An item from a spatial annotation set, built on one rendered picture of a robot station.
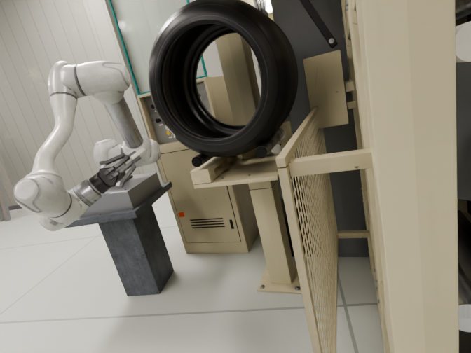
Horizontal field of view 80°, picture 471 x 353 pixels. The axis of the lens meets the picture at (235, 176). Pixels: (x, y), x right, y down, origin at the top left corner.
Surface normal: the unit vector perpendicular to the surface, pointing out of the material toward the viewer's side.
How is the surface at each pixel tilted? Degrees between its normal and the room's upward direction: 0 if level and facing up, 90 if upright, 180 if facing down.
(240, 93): 90
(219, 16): 81
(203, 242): 90
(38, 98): 90
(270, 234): 90
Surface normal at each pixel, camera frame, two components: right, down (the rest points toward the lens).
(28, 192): 0.07, -0.18
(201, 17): -0.34, 0.15
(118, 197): -0.18, 0.32
